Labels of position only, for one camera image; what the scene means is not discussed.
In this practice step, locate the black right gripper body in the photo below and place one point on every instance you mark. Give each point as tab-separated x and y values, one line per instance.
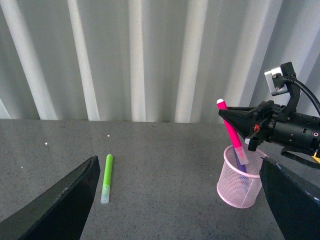
298	132

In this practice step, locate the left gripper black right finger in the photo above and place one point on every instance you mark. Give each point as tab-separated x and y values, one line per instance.
294	201

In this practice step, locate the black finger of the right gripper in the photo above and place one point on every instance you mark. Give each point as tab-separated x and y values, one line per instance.
241	108
242	120

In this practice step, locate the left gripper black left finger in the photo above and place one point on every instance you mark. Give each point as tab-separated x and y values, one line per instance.
61	212

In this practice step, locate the pink marker pen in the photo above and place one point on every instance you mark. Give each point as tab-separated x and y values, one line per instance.
236	143

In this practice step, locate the purple marker pen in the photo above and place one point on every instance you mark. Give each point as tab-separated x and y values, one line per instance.
242	168

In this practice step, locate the pink mesh pen cup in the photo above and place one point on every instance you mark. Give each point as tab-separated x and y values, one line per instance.
236	188

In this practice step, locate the green marker pen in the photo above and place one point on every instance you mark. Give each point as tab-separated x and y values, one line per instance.
106	184

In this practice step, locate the white pleated curtain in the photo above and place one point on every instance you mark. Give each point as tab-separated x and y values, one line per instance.
149	60

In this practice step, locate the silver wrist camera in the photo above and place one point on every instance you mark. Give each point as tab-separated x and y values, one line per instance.
275	81

